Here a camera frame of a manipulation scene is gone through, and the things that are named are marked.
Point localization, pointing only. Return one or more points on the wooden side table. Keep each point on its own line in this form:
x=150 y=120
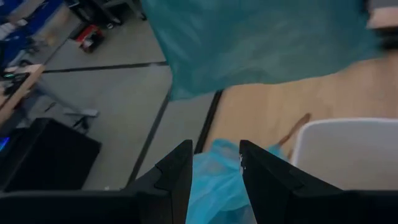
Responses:
x=21 y=90

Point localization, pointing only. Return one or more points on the blue plastic crate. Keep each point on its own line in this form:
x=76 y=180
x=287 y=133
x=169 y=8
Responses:
x=40 y=18

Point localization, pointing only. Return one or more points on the teal green trash bag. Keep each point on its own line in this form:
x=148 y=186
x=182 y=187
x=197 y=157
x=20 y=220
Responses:
x=248 y=40

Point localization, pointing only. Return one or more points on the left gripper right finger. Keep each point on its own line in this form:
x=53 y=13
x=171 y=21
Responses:
x=295 y=205

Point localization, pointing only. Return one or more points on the light blue trash bag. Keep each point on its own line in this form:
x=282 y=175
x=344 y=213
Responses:
x=214 y=186

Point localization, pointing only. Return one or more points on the grey metal leg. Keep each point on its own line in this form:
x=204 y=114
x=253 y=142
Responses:
x=81 y=112

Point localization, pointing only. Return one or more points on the black floor box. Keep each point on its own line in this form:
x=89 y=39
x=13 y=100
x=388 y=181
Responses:
x=46 y=155

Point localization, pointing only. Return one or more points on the small red box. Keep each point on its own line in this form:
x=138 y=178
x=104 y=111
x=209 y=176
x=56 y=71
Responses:
x=90 y=37

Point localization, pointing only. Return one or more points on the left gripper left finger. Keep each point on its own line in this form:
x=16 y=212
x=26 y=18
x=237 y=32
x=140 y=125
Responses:
x=155 y=205

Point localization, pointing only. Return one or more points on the white trash bin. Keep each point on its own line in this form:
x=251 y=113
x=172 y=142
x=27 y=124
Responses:
x=348 y=155

